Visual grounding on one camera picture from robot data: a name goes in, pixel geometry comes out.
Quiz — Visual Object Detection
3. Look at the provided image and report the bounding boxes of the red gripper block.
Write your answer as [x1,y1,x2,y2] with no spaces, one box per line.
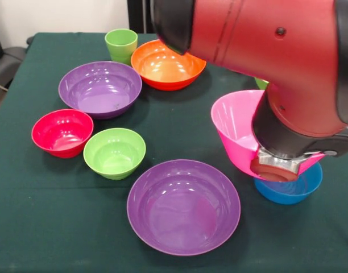
[250,158,300,183]

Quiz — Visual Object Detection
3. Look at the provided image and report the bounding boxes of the blue plastic bowl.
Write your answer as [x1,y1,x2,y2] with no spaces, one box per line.
[253,162,324,205]

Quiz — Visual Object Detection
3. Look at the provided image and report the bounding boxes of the pink plastic bowl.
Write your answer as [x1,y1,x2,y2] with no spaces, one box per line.
[210,89,326,179]

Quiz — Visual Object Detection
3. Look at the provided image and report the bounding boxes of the large green plastic bowl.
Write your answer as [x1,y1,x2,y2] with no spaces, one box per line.
[254,77,270,91]

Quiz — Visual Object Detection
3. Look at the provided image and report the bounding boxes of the purple plastic bowl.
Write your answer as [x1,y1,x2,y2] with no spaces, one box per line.
[126,159,242,257]
[58,61,143,120]

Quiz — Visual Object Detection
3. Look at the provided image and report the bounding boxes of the orange plastic bowl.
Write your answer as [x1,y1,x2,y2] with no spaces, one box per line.
[130,39,208,92]

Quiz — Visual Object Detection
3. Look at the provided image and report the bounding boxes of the small green plastic bowl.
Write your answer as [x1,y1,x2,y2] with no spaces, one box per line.
[82,127,147,181]

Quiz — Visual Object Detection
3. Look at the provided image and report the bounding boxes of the green plastic cup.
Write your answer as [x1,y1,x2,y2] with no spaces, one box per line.
[104,28,139,66]

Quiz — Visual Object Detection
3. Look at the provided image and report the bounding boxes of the black cabinet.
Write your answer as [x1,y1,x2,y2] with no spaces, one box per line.
[127,0,160,34]

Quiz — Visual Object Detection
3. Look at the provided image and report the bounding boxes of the red plastic bowl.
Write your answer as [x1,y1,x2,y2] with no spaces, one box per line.
[31,109,94,159]

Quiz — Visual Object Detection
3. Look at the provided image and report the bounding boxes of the dark green tablecloth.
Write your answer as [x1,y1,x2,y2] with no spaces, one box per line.
[0,32,348,273]

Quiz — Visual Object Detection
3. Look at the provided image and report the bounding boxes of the black chair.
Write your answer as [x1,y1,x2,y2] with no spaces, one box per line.
[0,19,35,92]

